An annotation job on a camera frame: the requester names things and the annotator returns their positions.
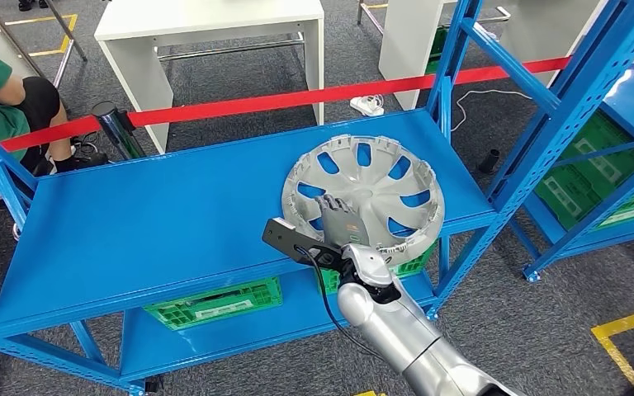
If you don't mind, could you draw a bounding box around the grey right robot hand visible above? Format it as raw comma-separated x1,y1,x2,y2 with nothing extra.
314,194,373,254

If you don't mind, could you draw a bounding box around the silver plastic wheel cover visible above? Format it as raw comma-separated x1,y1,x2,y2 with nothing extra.
281,134,447,269

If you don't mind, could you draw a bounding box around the white power strip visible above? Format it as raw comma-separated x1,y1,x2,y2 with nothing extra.
348,93,386,117

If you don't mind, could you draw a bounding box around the red barrier belt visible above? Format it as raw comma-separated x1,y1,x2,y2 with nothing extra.
0,40,634,163

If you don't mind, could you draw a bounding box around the black cylinder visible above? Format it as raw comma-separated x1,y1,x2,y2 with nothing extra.
476,148,503,176

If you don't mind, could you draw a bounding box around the white table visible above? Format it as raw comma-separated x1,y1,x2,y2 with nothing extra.
93,0,326,155

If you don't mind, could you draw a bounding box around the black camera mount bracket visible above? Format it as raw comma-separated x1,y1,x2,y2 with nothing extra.
261,217,353,273

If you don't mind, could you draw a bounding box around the black camera cable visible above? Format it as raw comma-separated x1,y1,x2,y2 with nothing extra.
294,246,405,373

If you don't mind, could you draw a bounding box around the white floor cable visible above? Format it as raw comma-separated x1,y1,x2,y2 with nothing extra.
451,88,534,132

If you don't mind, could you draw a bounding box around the steel table leg frame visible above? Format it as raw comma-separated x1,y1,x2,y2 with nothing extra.
357,0,512,36
0,0,88,88

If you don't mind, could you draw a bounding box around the black stanchion post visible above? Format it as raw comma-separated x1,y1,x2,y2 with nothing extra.
91,101,149,161

